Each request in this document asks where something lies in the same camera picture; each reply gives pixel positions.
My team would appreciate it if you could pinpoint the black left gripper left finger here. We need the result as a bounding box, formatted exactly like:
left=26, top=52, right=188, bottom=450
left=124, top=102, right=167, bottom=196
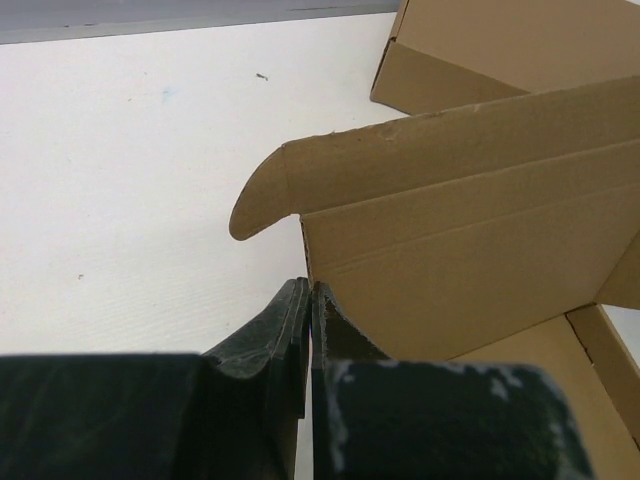
left=1, top=278, right=310, bottom=479

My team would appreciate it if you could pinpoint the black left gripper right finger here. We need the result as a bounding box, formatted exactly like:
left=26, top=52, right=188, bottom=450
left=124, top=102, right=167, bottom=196
left=311, top=283, right=595, bottom=479

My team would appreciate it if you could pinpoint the large closed cardboard box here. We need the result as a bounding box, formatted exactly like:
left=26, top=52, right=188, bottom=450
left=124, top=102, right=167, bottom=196
left=370, top=1, right=639, bottom=115

